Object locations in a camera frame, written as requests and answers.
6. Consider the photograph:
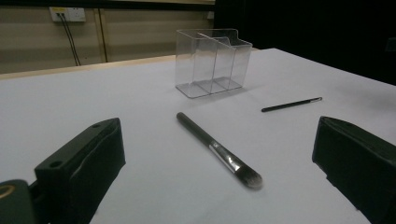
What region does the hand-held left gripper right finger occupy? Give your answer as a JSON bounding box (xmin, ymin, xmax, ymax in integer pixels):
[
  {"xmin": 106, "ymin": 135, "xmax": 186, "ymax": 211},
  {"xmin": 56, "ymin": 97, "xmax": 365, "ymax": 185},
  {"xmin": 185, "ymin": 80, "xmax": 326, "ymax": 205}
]
[{"xmin": 311, "ymin": 116, "xmax": 396, "ymax": 224}]

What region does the thin black makeup brush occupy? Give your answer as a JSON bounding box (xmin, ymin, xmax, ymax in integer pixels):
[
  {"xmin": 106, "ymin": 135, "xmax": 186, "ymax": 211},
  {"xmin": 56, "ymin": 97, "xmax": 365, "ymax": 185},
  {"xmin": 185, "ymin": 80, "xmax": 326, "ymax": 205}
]
[{"xmin": 261, "ymin": 96, "xmax": 323, "ymax": 113}]

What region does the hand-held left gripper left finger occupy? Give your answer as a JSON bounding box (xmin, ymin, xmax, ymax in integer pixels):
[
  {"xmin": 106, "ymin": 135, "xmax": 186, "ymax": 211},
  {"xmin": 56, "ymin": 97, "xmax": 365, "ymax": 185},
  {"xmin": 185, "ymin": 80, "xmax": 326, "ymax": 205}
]
[{"xmin": 29, "ymin": 117, "xmax": 127, "ymax": 224}]

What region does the white table mat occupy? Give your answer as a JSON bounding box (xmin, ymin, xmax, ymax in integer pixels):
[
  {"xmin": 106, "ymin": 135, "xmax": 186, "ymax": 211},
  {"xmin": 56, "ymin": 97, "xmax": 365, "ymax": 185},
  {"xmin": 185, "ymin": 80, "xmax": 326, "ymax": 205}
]
[{"xmin": 0, "ymin": 48, "xmax": 396, "ymax": 224}]

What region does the wooden table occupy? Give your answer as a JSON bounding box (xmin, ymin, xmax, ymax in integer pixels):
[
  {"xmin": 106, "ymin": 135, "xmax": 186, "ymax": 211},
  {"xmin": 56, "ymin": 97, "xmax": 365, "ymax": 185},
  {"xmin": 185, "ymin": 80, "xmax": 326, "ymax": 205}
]
[{"xmin": 0, "ymin": 47, "xmax": 260, "ymax": 82}]

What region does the black power cable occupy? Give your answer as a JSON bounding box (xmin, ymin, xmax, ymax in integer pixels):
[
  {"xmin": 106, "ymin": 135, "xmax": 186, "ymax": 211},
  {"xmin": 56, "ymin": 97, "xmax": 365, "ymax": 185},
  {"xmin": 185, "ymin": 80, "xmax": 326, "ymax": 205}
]
[
  {"xmin": 57, "ymin": 12, "xmax": 79, "ymax": 67},
  {"xmin": 61, "ymin": 12, "xmax": 82, "ymax": 66}
]

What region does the thick black makeup brush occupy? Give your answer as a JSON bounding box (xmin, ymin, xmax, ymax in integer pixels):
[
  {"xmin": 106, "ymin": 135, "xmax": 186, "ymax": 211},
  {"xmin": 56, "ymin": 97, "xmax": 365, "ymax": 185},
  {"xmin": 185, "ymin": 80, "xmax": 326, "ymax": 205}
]
[{"xmin": 176, "ymin": 111, "xmax": 264, "ymax": 190}]

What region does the clear acrylic organizer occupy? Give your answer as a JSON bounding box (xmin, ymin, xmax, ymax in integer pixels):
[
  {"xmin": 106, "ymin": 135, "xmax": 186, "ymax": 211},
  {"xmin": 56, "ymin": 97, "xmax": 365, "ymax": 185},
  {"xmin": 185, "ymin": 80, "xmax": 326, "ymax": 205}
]
[{"xmin": 175, "ymin": 28, "xmax": 253, "ymax": 100}]

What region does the white wall socket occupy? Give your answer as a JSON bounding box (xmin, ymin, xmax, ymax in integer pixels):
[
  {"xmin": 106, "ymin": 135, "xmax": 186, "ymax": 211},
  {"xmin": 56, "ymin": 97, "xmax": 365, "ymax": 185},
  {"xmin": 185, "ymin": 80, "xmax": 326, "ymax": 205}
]
[{"xmin": 49, "ymin": 7, "xmax": 87, "ymax": 23}]

